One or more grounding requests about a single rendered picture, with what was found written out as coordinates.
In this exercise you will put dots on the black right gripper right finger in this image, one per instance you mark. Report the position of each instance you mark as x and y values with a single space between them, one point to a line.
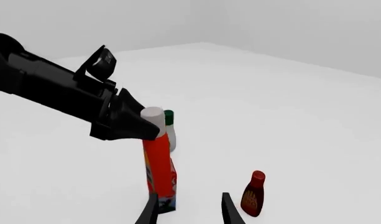
230 212

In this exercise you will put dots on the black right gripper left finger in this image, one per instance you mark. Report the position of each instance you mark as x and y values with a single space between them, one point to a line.
149 213

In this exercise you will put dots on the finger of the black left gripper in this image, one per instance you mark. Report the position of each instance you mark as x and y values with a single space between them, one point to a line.
128 121

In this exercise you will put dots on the dark red ketchup bottle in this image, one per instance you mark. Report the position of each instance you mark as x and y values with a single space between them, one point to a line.
253 196

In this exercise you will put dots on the white bottle with green cap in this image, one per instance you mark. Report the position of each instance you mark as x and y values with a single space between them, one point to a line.
170 130

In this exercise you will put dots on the orange carton with white top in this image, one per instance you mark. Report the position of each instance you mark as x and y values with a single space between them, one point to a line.
159 168

